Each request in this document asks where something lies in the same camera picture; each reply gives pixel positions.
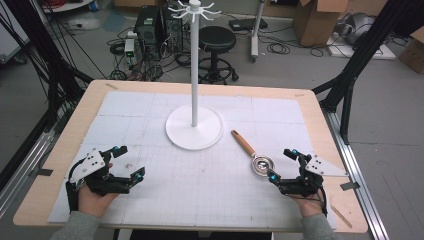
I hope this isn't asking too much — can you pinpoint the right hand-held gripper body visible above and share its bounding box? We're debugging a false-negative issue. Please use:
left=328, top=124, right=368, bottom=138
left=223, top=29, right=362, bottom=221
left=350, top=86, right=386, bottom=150
left=277, top=153, right=350, bottom=198

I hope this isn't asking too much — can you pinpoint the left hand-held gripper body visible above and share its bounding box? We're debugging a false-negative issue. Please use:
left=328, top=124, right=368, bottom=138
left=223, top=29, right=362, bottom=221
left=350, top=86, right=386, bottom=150
left=65, top=148, right=133, bottom=214

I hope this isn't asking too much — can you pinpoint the metal strainer with wooden handle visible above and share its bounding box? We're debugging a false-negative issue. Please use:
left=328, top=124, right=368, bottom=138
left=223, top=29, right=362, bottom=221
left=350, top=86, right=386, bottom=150
left=230, top=129, right=276, bottom=178

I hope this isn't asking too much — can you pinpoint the white hook rack stand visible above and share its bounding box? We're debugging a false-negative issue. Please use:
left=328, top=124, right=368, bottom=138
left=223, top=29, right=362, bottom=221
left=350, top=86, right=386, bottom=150
left=165, top=0, right=225, bottom=151

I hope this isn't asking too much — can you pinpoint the person's left hand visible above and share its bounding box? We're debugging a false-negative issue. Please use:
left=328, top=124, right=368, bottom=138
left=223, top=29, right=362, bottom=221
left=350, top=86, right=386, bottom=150
left=78, top=185, right=120, bottom=218

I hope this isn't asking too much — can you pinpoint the person's right hand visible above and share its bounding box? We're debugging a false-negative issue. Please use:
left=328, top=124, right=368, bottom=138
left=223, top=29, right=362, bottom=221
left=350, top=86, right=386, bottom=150
left=289, top=194, right=326, bottom=218

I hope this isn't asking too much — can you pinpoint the thin wooden stick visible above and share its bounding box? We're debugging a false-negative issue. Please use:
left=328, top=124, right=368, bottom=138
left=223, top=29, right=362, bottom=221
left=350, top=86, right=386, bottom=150
left=330, top=205, right=353, bottom=229

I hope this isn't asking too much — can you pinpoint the white gridded mat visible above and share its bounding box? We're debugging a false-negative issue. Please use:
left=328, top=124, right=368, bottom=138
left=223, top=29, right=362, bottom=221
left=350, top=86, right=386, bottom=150
left=47, top=90, right=337, bottom=231

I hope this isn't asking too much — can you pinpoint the white power supply box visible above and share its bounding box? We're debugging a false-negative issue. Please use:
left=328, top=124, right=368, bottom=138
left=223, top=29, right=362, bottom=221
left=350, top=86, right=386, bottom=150
left=124, top=38, right=136, bottom=65

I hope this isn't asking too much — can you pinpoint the black computer tower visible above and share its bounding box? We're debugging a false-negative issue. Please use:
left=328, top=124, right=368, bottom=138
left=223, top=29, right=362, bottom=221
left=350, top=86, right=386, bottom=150
left=133, top=5, right=184, bottom=54

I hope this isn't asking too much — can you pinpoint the white floor board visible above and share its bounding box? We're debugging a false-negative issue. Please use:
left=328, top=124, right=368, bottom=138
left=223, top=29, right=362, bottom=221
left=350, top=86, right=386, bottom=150
left=326, top=33, right=398, bottom=61

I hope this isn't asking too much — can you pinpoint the large open cardboard box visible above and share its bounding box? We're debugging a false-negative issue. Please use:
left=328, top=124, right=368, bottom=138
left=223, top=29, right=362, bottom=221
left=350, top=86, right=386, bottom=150
left=293, top=0, right=389, bottom=48

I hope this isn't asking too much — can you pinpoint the black flat device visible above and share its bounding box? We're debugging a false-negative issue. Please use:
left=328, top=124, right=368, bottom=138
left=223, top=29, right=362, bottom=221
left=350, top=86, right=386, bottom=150
left=228, top=17, right=269, bottom=32

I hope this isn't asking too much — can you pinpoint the black round stool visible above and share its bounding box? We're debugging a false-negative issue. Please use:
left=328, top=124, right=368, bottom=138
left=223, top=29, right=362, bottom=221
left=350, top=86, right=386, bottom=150
left=198, top=25, right=240, bottom=85

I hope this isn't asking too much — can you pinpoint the grey rounded appliance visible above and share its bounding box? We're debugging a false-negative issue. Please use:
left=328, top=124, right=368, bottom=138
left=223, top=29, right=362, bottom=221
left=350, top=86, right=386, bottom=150
left=336, top=12, right=376, bottom=46

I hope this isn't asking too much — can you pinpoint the small cardboard box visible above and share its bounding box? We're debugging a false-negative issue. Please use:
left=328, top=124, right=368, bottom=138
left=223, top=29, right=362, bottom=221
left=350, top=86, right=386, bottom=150
left=398, top=26, right=424, bottom=75

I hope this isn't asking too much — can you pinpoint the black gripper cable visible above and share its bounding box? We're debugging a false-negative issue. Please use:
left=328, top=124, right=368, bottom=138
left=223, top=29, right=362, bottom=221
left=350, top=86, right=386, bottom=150
left=318, top=187, right=329, bottom=216

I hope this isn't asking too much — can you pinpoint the aluminium rail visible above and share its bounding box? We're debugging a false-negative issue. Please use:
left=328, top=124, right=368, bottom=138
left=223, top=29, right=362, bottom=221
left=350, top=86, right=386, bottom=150
left=0, top=129, right=56, bottom=218
left=321, top=108, right=390, bottom=240

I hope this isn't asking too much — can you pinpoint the black metal frame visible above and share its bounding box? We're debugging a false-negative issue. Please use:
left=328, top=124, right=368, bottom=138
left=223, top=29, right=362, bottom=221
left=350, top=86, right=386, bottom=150
left=0, top=0, right=95, bottom=125
left=312, top=0, right=424, bottom=145

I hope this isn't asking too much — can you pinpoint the coiled black cable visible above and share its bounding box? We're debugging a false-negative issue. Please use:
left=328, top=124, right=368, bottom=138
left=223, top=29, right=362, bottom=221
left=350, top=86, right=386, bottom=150
left=266, top=41, right=291, bottom=56

